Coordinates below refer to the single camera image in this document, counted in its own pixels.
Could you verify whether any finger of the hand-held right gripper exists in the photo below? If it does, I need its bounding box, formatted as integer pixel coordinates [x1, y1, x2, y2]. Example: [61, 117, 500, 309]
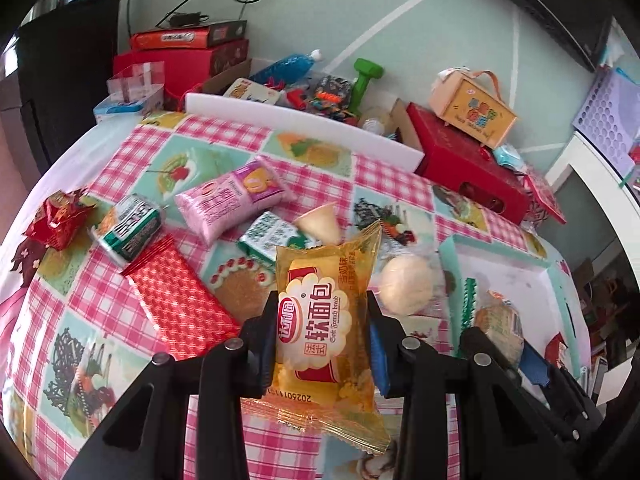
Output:
[520, 342, 608, 443]

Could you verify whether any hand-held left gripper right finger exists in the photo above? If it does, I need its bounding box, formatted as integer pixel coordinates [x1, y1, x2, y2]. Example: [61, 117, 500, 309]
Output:
[365, 290, 608, 480]

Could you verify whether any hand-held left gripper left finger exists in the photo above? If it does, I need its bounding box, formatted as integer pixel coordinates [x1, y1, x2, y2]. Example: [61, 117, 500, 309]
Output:
[62, 290, 279, 480]

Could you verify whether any red milk snack packet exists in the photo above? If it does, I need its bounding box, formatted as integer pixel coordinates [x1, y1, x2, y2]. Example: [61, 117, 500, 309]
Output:
[544, 332, 571, 368]

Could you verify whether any cracker packet with green edge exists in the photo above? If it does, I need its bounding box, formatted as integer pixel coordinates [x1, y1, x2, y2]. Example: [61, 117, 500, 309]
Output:
[460, 277, 526, 361]

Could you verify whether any yellow bread packet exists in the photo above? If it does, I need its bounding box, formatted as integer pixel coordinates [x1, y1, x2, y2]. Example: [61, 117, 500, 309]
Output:
[267, 220, 393, 456]

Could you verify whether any clear round bun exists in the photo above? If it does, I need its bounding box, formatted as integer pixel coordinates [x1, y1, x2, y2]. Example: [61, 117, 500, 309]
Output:
[375, 245, 451, 318]

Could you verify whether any white tray with teal rim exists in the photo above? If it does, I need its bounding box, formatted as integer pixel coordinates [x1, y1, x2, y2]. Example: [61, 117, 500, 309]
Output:
[437, 234, 586, 381]

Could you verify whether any red patterned wafer packet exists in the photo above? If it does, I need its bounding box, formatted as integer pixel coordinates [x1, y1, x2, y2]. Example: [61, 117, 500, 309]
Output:
[121, 234, 242, 361]

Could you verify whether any green white snack packet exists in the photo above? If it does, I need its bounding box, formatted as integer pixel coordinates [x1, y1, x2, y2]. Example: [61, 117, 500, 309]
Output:
[236, 211, 321, 268]

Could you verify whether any jelly cup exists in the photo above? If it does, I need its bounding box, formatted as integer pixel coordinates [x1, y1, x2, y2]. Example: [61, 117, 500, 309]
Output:
[292, 201, 343, 243]

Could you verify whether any green grey biscuit packet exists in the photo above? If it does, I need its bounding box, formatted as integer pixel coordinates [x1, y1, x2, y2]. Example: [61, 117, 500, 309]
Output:
[90, 194, 166, 265]

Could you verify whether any red candy packet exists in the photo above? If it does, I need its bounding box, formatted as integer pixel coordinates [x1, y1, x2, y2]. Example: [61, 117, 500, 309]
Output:
[25, 189, 98, 252]

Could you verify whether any pink snack packet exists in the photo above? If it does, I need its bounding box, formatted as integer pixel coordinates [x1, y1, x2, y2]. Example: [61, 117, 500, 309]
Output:
[174, 156, 297, 247]

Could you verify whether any red patterned tin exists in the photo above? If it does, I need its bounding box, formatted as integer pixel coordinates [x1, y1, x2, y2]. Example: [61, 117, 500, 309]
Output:
[520, 167, 568, 233]

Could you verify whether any wet wipes packet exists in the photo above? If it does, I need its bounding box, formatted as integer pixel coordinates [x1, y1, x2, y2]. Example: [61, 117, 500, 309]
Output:
[492, 144, 527, 171]

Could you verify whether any white desk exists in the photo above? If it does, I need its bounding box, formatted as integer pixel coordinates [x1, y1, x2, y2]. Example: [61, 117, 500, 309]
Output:
[545, 132, 640, 411]

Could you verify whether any red gift box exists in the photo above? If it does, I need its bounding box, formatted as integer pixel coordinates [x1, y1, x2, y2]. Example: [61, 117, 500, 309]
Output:
[404, 102, 532, 225]

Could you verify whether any clear plastic bottle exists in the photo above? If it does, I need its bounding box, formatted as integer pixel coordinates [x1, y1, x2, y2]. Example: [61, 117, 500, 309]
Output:
[360, 105, 396, 136]

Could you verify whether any yellow white card box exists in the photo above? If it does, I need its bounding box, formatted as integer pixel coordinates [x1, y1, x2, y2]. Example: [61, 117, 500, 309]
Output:
[222, 77, 281, 107]

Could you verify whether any printed blanket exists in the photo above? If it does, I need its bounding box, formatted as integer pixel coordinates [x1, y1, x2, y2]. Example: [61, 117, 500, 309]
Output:
[0, 120, 136, 461]

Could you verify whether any purple perforated basket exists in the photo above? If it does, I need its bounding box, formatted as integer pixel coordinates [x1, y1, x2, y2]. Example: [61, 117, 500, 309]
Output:
[571, 67, 640, 176]

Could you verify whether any colourful toy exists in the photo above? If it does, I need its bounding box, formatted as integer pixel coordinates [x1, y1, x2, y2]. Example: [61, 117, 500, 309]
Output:
[285, 74, 361, 123]

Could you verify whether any open cardboard box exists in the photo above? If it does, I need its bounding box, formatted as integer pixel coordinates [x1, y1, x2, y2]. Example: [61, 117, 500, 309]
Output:
[200, 57, 281, 98]

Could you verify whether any blue tissue packet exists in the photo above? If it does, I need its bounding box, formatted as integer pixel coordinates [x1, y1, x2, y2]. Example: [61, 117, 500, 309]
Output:
[92, 97, 161, 123]

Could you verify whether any blue bottle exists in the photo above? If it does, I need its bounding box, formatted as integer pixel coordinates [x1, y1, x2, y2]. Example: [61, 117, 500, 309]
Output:
[247, 49, 323, 86]

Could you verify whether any green dumbbell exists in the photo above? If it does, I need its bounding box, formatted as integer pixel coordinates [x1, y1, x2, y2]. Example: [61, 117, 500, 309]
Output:
[347, 58, 386, 113]

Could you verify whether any stack of red boxes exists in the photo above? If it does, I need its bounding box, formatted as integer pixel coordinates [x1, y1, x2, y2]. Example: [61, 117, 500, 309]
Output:
[112, 39, 250, 98]

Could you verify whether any clear plastic box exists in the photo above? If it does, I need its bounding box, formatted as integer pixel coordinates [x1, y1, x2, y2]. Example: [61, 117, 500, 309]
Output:
[106, 61, 166, 106]

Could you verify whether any orange flat box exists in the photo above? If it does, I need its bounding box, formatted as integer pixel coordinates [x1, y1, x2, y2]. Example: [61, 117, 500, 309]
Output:
[130, 20, 248, 52]

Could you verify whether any black power adapter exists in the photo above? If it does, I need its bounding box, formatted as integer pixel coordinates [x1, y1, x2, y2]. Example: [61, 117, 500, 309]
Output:
[155, 10, 211, 28]

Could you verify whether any black cabinet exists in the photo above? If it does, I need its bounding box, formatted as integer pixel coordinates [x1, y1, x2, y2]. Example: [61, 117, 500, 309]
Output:
[17, 0, 123, 161]

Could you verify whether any yellow gift box with handle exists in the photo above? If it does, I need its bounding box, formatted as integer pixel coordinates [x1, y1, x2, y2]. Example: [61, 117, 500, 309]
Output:
[429, 66, 518, 148]

